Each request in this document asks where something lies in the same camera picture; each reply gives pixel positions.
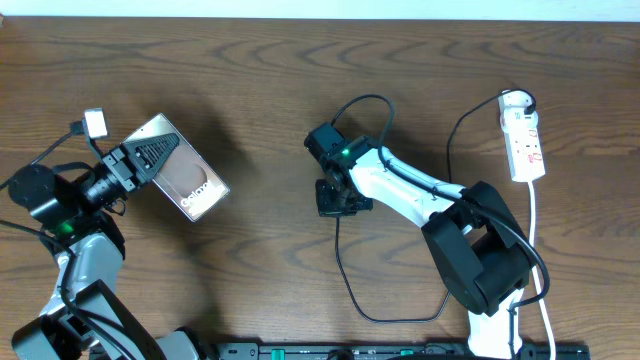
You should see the Galaxy smartphone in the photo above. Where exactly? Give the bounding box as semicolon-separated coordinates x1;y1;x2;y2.
122;113;231;222

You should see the black charger cable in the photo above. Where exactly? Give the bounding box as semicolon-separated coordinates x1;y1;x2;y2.
333;88;538;324

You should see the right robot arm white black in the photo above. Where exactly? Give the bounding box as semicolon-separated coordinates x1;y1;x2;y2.
304;123;537;359

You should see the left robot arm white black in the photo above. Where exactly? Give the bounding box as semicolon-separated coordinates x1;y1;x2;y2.
2;135;198;359

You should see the white power strip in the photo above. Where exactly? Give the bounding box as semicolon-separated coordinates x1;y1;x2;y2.
498;89;546;183

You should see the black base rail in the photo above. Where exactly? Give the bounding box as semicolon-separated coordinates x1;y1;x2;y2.
159;327;589;360

